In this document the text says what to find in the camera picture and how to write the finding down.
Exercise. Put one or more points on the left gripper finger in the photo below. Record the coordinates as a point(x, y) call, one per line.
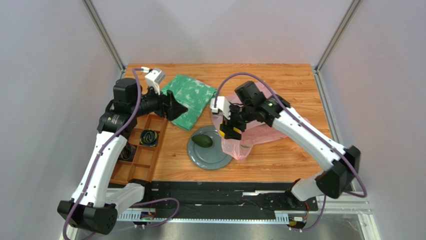
point(161, 114)
point(174, 109)

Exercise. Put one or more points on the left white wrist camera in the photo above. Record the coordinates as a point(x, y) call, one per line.
point(153, 78)

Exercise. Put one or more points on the dark rolled sock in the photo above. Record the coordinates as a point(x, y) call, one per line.
point(149, 138)

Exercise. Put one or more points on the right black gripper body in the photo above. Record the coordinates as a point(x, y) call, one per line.
point(231, 124)

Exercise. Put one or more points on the green white cloth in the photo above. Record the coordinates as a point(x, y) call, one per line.
point(191, 93)

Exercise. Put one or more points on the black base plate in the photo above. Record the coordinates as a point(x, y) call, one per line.
point(220, 200)

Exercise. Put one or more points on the grey round plate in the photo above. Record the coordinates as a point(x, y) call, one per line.
point(211, 158)

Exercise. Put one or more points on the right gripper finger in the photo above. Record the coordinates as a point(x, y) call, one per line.
point(225, 127)
point(234, 134)

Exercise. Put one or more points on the aluminium frame rail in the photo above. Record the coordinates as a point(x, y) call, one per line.
point(349, 203)

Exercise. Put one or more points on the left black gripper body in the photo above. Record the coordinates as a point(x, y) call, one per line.
point(161, 106)

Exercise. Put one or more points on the brown wooden divided tray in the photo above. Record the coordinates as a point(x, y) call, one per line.
point(142, 164)

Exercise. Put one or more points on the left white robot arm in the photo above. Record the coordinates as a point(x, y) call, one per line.
point(89, 207)

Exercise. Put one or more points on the dark green avocado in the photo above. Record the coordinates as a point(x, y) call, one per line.
point(202, 140)

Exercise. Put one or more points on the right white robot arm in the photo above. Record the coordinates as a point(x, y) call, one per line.
point(339, 164)

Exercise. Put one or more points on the pink plastic bag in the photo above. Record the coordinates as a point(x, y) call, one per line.
point(256, 132)

